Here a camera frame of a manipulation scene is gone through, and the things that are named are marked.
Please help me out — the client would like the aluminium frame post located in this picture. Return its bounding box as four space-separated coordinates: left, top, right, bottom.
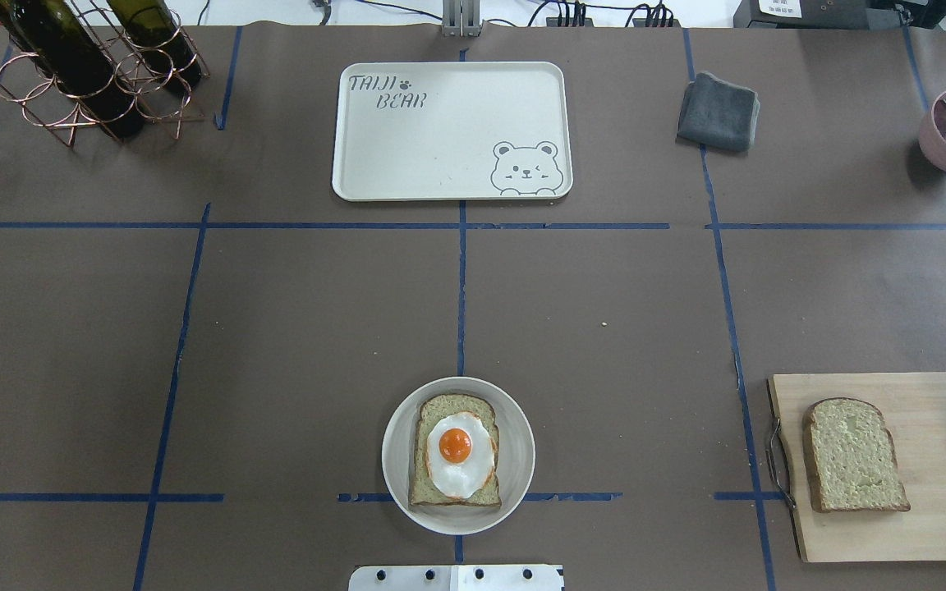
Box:
442 0 483 37

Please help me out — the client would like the grey folded cloth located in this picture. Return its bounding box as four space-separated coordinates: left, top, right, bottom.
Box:
677 71 760 153

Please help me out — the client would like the copper wire bottle rack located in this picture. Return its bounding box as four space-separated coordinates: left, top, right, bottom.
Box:
0 1 209 146

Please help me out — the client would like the wooden cutting board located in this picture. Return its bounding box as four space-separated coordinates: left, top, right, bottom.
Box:
769 373 946 562

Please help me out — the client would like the bread slice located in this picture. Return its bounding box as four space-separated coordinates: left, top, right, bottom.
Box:
409 392 502 507
802 397 912 513

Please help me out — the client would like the fried egg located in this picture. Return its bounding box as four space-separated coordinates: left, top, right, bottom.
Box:
425 411 495 501

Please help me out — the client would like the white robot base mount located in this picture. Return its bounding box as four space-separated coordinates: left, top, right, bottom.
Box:
348 564 566 590

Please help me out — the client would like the cream bear print tray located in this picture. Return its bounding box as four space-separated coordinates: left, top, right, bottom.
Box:
332 62 573 202

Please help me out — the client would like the black box device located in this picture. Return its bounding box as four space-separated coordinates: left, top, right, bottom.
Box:
732 1 946 30

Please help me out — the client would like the dark green wine bottle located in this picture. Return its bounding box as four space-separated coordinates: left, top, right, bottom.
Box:
0 1 145 144

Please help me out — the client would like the white round plate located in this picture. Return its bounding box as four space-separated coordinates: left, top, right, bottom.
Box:
380 375 536 535

